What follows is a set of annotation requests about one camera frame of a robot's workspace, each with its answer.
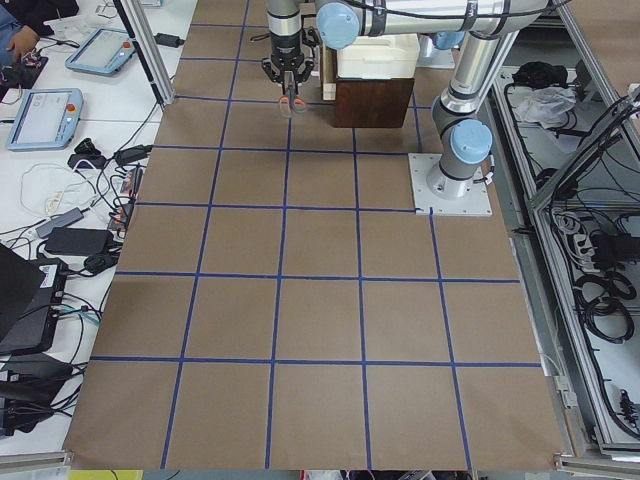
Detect white plastic tray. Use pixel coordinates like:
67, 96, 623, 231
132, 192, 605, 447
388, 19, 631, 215
337, 34, 420, 80

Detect black laptop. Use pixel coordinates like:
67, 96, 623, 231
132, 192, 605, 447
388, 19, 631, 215
1, 246, 67, 356

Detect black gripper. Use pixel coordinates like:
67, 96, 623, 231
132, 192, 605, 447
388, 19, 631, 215
261, 53, 315, 96

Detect dark brown wooden cabinet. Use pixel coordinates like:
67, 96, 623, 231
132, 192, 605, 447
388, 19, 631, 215
333, 78, 415, 129

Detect blue teach pendant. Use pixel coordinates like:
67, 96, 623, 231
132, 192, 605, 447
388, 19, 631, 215
5, 88, 84, 152
65, 28, 134, 76

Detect grey orange-handled scissors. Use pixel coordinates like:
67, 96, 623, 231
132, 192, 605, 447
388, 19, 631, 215
278, 85, 308, 118

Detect light wooden drawer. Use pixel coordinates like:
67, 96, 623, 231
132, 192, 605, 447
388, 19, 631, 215
320, 45, 338, 101

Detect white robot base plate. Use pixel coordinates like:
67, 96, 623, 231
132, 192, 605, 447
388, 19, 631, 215
408, 153, 492, 217

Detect aluminium frame post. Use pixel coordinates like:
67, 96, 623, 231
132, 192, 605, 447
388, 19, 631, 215
113, 0, 175, 108

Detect black power adapter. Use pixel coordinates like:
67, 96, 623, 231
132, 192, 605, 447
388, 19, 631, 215
44, 227, 113, 256

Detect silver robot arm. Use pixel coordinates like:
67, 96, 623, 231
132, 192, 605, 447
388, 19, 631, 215
262, 1, 362, 95
315, 1, 555, 200

